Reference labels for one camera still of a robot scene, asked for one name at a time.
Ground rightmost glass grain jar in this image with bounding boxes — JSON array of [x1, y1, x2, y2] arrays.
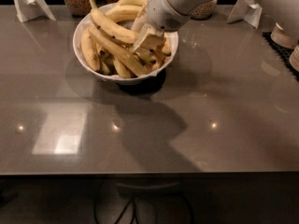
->
[[192, 0, 218, 20]]

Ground wooden round cup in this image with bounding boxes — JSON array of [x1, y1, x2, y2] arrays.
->
[[270, 23, 297, 49], [289, 45, 299, 72]]

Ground bottom centre yellow banana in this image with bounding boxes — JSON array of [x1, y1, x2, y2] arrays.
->
[[113, 57, 134, 78]]

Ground spotted middle yellow banana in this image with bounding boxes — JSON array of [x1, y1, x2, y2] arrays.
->
[[133, 48, 157, 64]]

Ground black mesh mat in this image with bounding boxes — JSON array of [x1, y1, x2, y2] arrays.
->
[[262, 32, 299, 82]]

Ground right small yellow banana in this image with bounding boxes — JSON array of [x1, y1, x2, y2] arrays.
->
[[160, 34, 171, 56]]

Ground left yellow banana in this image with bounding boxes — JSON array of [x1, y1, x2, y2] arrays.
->
[[81, 28, 100, 71]]

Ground white ceramic bowl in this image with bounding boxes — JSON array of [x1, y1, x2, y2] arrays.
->
[[73, 4, 178, 85]]

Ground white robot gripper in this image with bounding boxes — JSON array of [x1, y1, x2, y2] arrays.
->
[[131, 0, 212, 52]]

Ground left white folded stand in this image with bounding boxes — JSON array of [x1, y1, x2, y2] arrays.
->
[[13, 0, 55, 22]]

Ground right white folded stand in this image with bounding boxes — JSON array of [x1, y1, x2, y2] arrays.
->
[[227, 0, 263, 29]]

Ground white folded stand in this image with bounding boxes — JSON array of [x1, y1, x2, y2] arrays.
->
[[227, 0, 263, 29], [13, 0, 55, 22]]

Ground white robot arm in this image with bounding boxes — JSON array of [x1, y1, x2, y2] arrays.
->
[[134, 0, 299, 40]]

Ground upper curved yellow banana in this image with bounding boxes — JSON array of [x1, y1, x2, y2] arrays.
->
[[106, 5, 143, 22]]

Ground rear topmost yellow banana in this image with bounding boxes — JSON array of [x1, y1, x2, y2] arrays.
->
[[117, 0, 147, 7]]

